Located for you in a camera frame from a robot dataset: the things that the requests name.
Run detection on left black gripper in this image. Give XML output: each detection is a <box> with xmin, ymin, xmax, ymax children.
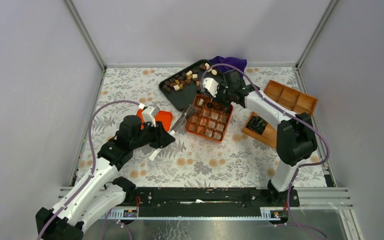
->
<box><xmin>130</xmin><ymin>119</ymin><xmax>176</xmax><ymax>151</ymax></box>

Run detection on orange box lid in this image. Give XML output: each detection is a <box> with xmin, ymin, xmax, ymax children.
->
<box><xmin>136</xmin><ymin>109</ymin><xmax>173</xmax><ymax>132</ymax></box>

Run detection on orange chocolate box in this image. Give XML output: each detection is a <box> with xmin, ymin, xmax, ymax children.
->
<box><xmin>185</xmin><ymin>94</ymin><xmax>233</xmax><ymax>143</ymax></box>

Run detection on white metal tongs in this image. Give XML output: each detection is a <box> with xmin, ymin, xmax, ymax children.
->
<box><xmin>148</xmin><ymin>104</ymin><xmax>196</xmax><ymax>161</ymax></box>

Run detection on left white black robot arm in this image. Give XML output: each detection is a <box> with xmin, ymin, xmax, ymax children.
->
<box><xmin>35</xmin><ymin>115</ymin><xmax>175</xmax><ymax>240</ymax></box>

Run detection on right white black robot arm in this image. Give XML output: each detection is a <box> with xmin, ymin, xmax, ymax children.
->
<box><xmin>215</xmin><ymin>70</ymin><xmax>318</xmax><ymax>206</ymax></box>

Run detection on purple cloth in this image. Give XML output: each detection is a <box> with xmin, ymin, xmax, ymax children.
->
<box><xmin>209</xmin><ymin>55</ymin><xmax>248</xmax><ymax>73</ymax></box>

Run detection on black tray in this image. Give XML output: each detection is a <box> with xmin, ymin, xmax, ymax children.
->
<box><xmin>158</xmin><ymin>59</ymin><xmax>212</xmax><ymax>111</ymax></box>

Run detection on wooden compartment organizer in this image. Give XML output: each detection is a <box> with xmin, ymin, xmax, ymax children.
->
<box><xmin>242</xmin><ymin>80</ymin><xmax>318</xmax><ymax>148</ymax></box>

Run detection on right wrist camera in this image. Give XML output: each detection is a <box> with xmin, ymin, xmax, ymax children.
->
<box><xmin>201</xmin><ymin>77</ymin><xmax>219</xmax><ymax>98</ymax></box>

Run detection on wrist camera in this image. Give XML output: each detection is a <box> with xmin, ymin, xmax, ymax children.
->
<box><xmin>141</xmin><ymin>105</ymin><xmax>160</xmax><ymax>127</ymax></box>
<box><xmin>201</xmin><ymin>77</ymin><xmax>219</xmax><ymax>98</ymax></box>

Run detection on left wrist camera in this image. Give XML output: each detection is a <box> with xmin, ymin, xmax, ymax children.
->
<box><xmin>141</xmin><ymin>105</ymin><xmax>160</xmax><ymax>127</ymax></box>

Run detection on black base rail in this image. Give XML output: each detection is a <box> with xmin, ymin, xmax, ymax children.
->
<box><xmin>109</xmin><ymin>187</ymin><xmax>300</xmax><ymax>221</ymax></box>

